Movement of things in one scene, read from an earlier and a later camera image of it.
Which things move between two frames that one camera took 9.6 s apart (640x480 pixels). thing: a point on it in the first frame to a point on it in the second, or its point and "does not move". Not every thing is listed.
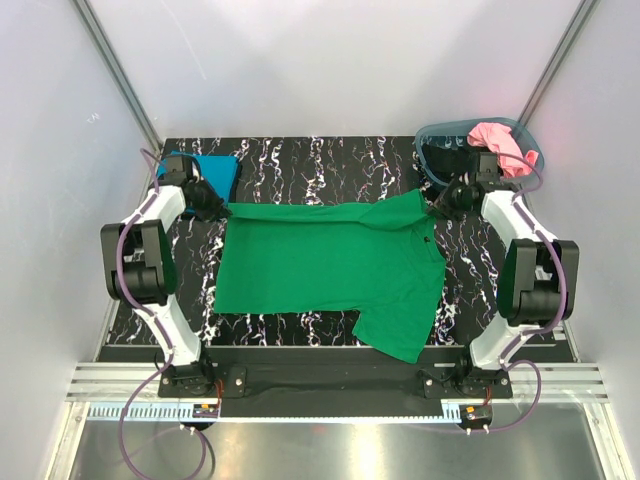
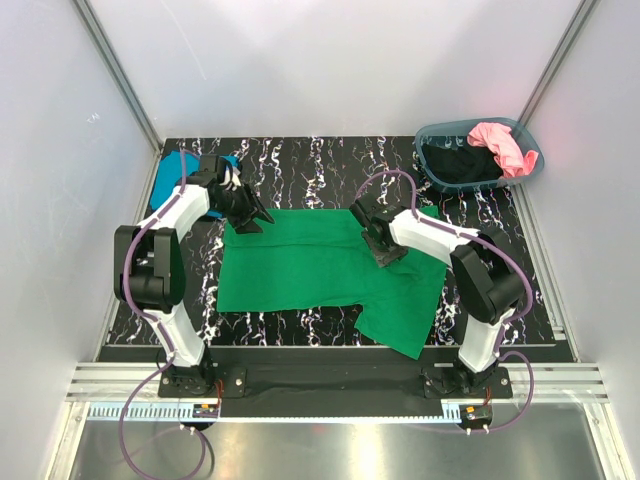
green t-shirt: (380, 258) does not move
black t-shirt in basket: (442, 161) does not move
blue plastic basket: (451, 150) does not move
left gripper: (217, 210) to (252, 208)
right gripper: (439, 206) to (383, 259)
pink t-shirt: (500, 139) does not move
